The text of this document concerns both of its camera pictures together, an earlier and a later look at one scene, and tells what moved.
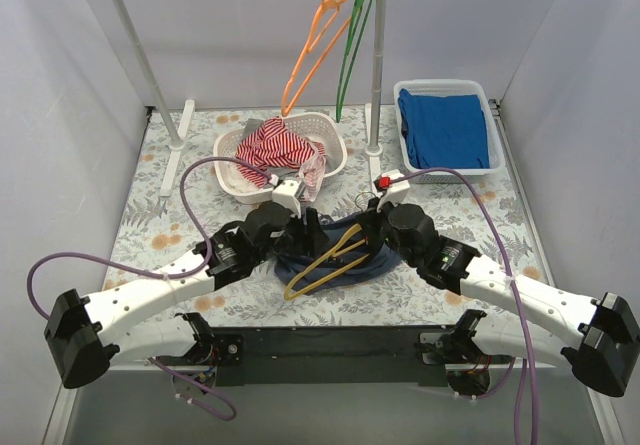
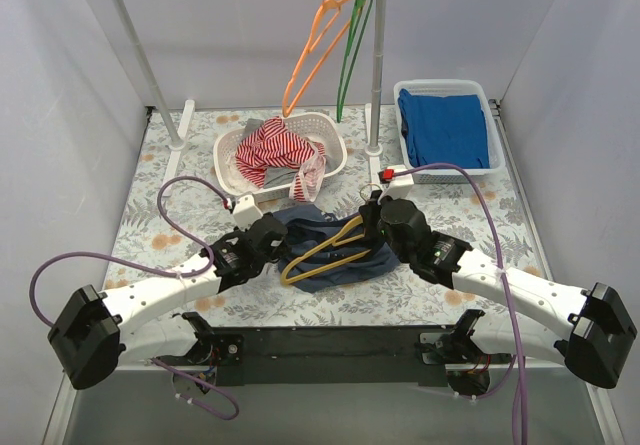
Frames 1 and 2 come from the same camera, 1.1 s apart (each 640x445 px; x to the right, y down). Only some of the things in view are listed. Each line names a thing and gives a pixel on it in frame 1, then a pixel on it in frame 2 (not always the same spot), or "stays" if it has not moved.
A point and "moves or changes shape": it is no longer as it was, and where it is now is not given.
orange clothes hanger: [321, 20] stays
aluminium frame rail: [58, 421] stays
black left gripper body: [306, 230] → [275, 246]
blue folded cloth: [444, 132] stays
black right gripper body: [373, 226] stays
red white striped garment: [269, 146] stays
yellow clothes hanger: [333, 252] → [333, 237]
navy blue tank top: [288, 270] moves or changes shape
